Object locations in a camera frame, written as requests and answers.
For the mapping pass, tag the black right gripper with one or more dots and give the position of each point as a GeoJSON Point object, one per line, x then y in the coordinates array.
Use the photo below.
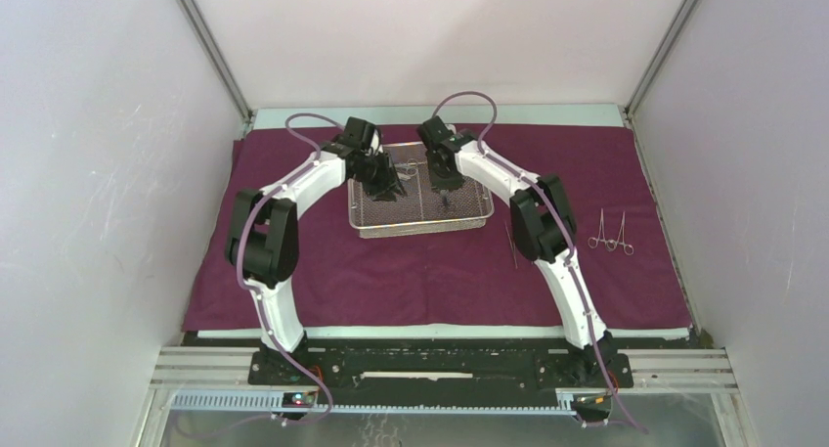
{"type": "Point", "coordinates": [454, 183]}

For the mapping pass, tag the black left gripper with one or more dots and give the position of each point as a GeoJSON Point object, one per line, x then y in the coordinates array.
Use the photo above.
{"type": "Point", "coordinates": [389, 182]}

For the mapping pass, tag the metal mesh instrument tray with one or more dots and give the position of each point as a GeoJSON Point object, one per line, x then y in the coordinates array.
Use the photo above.
{"type": "Point", "coordinates": [422, 209]}

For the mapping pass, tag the magenta surgical wrap cloth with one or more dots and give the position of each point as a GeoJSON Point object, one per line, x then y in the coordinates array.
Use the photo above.
{"type": "Point", "coordinates": [459, 278]}

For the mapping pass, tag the steel hemostat clamp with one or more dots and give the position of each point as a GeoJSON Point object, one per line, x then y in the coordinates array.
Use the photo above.
{"type": "Point", "coordinates": [600, 238]}

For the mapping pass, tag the steel surgical forceps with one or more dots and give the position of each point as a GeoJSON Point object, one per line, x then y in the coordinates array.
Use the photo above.
{"type": "Point", "coordinates": [621, 239]}

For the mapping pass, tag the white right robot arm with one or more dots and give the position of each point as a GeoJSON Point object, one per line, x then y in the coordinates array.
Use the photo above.
{"type": "Point", "coordinates": [543, 229]}

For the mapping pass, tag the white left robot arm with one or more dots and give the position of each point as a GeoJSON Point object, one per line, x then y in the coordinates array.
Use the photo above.
{"type": "Point", "coordinates": [263, 240]}

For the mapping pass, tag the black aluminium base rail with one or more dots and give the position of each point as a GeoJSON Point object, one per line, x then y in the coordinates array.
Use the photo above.
{"type": "Point", "coordinates": [469, 380]}

